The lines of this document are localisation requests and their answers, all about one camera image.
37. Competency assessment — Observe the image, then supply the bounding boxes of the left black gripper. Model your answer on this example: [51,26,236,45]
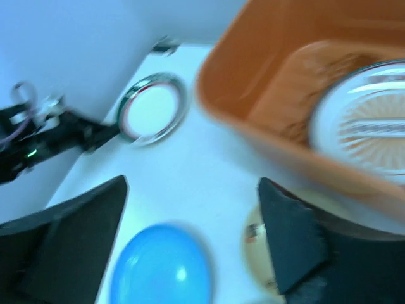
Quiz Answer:
[1,110,120,184]

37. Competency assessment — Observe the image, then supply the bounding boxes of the white plate green rim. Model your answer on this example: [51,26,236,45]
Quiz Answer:
[116,72,189,146]

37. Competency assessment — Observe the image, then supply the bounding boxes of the orange plastic bin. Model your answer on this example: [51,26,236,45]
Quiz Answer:
[197,1,404,200]

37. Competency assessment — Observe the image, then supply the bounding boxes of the blue plastic plate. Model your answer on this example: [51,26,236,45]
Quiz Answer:
[109,224,213,303]

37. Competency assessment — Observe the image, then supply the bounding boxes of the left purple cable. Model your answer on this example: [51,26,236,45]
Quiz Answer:
[0,82,39,149]

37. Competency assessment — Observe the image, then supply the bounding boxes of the small beige patterned plate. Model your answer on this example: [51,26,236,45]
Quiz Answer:
[242,186,405,295]

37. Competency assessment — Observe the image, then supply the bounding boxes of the white plate orange sunburst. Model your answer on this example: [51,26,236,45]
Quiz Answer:
[309,59,404,185]

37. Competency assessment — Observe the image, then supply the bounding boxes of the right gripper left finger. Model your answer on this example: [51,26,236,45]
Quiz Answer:
[1,175,128,303]

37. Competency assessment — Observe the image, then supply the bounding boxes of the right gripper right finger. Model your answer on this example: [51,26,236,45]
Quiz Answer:
[256,177,405,304]

